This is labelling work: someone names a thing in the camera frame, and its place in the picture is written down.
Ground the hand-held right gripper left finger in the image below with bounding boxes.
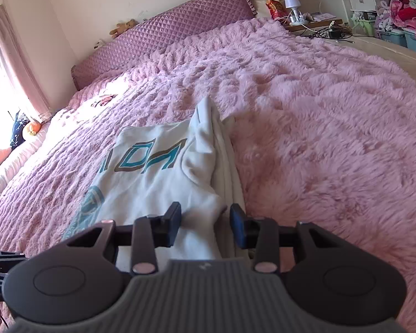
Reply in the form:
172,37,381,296
64,202,182,275

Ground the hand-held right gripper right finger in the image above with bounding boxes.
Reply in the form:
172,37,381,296
229,203,344,274

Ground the white printed sweatshirt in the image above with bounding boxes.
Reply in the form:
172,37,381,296
60,96,253,275

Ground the pile of pink red clothes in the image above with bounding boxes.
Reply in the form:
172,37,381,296
374,0,416,32

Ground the pink fluffy blanket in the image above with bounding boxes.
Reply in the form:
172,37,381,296
0,17,416,333

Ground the white pillow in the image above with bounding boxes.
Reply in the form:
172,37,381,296
0,121,53,213

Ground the navy floral pillow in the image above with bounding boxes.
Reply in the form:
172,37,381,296
9,110,32,150

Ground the orange plush toy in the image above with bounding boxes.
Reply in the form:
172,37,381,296
22,119,42,138

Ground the purple quilted headboard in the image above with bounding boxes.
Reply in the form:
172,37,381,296
71,0,256,91

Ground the brown teddy bear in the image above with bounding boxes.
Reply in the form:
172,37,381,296
110,19,139,39

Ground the pink sheer curtain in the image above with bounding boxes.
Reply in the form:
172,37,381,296
0,5,53,123

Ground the wooden nightstand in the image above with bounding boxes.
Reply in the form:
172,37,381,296
283,13,355,39

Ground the red snack bag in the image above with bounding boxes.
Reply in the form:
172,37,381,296
266,0,289,22

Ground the white table lamp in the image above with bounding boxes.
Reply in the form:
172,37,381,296
284,0,306,26

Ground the green storage bin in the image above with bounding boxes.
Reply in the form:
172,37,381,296
351,17,377,37

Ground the teal storage bin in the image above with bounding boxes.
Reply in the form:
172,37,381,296
377,28,416,48

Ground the tangle of black cables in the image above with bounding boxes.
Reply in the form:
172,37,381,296
307,24,353,41

